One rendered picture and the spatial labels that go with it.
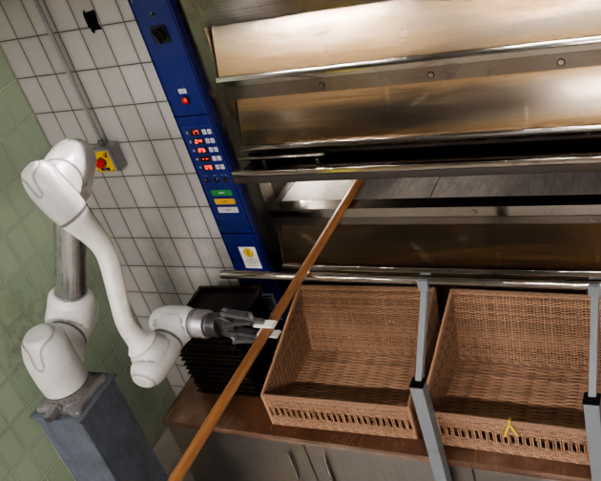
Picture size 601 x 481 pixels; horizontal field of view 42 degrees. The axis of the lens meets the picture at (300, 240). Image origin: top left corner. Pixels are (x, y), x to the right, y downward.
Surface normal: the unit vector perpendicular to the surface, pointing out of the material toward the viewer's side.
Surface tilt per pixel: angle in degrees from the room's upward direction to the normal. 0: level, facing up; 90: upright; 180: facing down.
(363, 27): 70
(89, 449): 90
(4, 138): 90
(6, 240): 90
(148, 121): 90
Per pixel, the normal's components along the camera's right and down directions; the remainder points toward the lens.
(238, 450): -0.37, 0.59
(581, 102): -0.44, 0.28
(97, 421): 0.90, -0.01
